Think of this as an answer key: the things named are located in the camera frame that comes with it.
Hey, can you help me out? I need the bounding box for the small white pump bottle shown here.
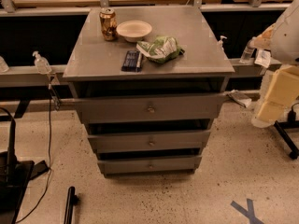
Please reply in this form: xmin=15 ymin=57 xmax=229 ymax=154
xmin=218 ymin=35 xmax=227 ymax=51

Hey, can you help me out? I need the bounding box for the grey top drawer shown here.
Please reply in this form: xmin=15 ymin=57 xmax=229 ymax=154
xmin=75 ymin=93 xmax=225 ymax=123

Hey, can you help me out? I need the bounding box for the clear bottle far left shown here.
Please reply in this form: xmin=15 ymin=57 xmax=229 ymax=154
xmin=0 ymin=56 xmax=9 ymax=73

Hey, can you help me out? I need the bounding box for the grey middle drawer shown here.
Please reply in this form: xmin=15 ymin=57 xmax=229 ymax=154
xmin=88 ymin=130 xmax=210 ymax=153

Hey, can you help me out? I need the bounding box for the dark blue snack bar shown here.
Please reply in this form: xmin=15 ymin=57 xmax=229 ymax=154
xmin=121 ymin=50 xmax=143 ymax=72

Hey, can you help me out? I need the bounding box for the black stand base left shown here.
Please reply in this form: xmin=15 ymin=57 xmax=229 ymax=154
xmin=0 ymin=107 xmax=50 ymax=224

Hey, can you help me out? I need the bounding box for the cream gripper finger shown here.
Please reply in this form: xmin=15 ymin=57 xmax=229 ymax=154
xmin=251 ymin=65 xmax=299 ymax=128

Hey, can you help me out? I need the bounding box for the grey metal rail shelf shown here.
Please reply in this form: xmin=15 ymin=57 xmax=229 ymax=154
xmin=0 ymin=58 xmax=281 ymax=88

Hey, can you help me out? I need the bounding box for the black cable on floor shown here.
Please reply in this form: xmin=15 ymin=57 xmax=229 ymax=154
xmin=15 ymin=83 xmax=54 ymax=224

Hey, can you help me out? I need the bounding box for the white paper bowl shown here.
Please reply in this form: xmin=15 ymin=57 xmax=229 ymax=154
xmin=117 ymin=21 xmax=152 ymax=43

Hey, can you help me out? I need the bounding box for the clear plastic water bottle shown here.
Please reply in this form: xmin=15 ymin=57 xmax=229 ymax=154
xmin=240 ymin=37 xmax=255 ymax=63

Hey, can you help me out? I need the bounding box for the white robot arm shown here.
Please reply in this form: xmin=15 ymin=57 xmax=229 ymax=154
xmin=251 ymin=0 xmax=299 ymax=128

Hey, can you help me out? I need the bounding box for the grey bottom drawer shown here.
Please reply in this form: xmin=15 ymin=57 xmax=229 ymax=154
xmin=98 ymin=155 xmax=202 ymax=175

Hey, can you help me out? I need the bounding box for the green chip bag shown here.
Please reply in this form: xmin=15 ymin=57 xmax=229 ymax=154
xmin=136 ymin=36 xmax=185 ymax=63

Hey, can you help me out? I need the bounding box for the clear sanitizer pump bottle left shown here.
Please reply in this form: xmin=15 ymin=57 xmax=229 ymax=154
xmin=33 ymin=51 xmax=51 ymax=75

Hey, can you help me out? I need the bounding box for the grey drawer cabinet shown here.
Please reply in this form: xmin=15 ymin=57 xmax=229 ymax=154
xmin=62 ymin=5 xmax=235 ymax=178

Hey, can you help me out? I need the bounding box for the white paper packet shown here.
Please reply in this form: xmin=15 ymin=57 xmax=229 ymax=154
xmin=254 ymin=49 xmax=271 ymax=68

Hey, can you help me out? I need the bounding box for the gold soda can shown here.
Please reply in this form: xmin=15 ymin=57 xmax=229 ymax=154
xmin=99 ymin=7 xmax=118 ymax=41

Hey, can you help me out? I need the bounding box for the black wheeled stand leg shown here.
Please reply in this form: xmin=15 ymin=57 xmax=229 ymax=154
xmin=273 ymin=102 xmax=299 ymax=161

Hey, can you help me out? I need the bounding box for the black bar on floor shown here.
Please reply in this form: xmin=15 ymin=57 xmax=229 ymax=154
xmin=64 ymin=186 xmax=78 ymax=224

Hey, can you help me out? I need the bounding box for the grey drawer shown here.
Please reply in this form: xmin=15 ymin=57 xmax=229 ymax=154
xmin=75 ymin=93 xmax=225 ymax=123
xmin=88 ymin=130 xmax=210 ymax=153
xmin=98 ymin=155 xmax=202 ymax=175

